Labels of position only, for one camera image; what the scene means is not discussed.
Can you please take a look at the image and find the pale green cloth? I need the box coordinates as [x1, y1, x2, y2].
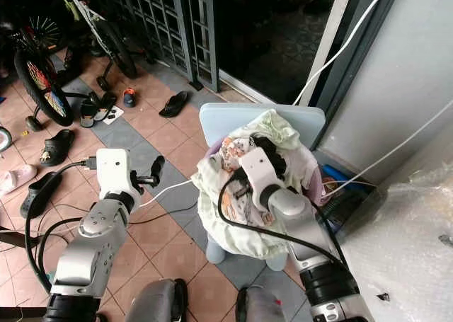
[192, 110, 309, 261]

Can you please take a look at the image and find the pale pink garment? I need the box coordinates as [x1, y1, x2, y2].
[282, 142, 321, 197]

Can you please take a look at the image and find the printed orange white garment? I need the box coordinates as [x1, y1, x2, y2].
[216, 134, 257, 224]

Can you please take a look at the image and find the light blue plastic chair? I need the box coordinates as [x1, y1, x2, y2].
[198, 102, 327, 273]

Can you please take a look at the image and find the blue plastic item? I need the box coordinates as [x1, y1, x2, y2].
[318, 164, 352, 190]

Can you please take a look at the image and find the black flip-flop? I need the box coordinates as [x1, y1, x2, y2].
[159, 90, 191, 118]

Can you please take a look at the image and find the white paper sheet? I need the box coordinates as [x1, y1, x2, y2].
[103, 106, 124, 125]

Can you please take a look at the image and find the small blue orange shoe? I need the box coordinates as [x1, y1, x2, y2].
[122, 88, 138, 109]

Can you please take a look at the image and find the black clog shoe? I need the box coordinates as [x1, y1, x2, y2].
[40, 128, 76, 168]
[19, 171, 64, 219]

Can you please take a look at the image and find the grey left robot leg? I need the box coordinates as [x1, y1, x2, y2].
[123, 277, 189, 322]

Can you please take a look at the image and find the grey robot leg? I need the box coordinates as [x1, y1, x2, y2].
[234, 284, 288, 322]
[123, 277, 189, 322]

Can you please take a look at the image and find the black white bicycle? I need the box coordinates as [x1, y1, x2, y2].
[59, 0, 139, 91]

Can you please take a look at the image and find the pink slipper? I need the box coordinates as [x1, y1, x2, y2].
[0, 163, 38, 196]

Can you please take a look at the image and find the children's bicycle colourful wheel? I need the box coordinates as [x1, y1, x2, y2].
[1, 21, 76, 133]

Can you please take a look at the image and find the dark wooden plank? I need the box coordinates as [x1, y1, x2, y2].
[0, 229, 37, 250]

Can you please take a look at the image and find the dark metal grille gate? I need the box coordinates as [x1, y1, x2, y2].
[96, 0, 221, 93]

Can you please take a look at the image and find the grey right robot leg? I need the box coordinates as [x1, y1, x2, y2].
[234, 284, 288, 322]

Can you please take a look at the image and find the small white tyre wheel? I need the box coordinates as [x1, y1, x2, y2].
[0, 125, 13, 152]

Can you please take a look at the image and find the clear bubble wrap cover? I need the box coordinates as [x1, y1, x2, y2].
[338, 151, 453, 322]

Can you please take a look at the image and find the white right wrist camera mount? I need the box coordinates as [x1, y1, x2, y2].
[239, 146, 281, 193]

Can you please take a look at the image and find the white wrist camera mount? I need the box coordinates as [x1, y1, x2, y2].
[96, 148, 139, 197]
[239, 146, 281, 193]

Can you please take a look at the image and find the white floor cable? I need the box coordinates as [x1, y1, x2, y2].
[139, 179, 196, 208]

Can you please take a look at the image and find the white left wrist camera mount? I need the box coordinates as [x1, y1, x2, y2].
[96, 148, 139, 197]

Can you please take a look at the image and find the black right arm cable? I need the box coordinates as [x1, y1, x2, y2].
[217, 168, 349, 268]

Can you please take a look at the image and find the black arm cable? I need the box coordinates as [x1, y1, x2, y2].
[25, 158, 98, 296]
[217, 168, 349, 268]

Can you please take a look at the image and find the black strap sandal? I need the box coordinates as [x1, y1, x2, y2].
[93, 91, 118, 122]
[79, 98, 99, 129]

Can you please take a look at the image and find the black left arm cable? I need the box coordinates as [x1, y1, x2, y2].
[25, 158, 98, 296]

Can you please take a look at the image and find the thin white wall cable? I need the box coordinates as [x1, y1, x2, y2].
[324, 98, 453, 196]

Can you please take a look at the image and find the thick white cable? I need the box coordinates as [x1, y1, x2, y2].
[292, 0, 398, 106]

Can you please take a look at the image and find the dark grey door frame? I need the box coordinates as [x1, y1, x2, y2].
[309, 0, 405, 126]

